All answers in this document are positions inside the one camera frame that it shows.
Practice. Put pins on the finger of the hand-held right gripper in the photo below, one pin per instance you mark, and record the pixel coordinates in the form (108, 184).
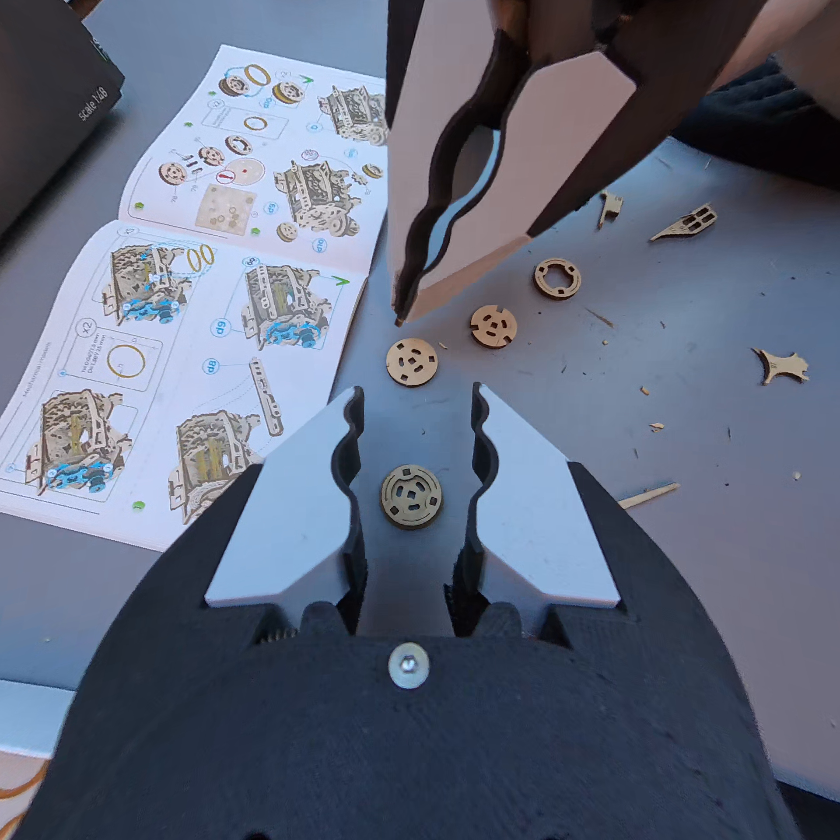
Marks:
(564, 138)
(426, 131)

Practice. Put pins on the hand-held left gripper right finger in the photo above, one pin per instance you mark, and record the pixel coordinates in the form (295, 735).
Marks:
(538, 531)

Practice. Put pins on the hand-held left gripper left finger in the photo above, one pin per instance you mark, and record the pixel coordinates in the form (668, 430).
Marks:
(295, 525)

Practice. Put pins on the layered wooden wheel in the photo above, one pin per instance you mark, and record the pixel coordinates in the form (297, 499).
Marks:
(411, 496)

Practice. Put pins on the person's right forearm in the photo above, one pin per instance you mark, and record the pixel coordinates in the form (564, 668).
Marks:
(807, 52)

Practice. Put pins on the small hooked wooden piece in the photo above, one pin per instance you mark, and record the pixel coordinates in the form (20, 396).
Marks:
(609, 207)

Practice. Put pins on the thin wooden stick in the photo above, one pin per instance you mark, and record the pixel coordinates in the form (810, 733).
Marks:
(649, 496)

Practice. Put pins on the pointed wooden piece with holes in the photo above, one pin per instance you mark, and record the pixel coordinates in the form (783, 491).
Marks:
(686, 222)

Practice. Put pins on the person's grey clothing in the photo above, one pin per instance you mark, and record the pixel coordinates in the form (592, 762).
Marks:
(754, 138)

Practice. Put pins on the wooden disc with slots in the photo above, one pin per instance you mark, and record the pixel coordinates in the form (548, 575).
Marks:
(411, 362)

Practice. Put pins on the notched wooden disc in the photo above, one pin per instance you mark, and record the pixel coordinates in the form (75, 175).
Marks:
(493, 326)

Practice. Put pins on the illustrated instruction booklet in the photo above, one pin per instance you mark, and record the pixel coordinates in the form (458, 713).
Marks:
(197, 328)

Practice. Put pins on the star-shaped wooden piece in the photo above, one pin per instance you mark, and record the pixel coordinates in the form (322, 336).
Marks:
(782, 367)

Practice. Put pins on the pale sheet with orange lines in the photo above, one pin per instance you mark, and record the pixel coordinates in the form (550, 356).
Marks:
(26, 728)

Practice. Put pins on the black cardboard box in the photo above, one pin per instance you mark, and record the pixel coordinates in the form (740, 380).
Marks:
(46, 92)

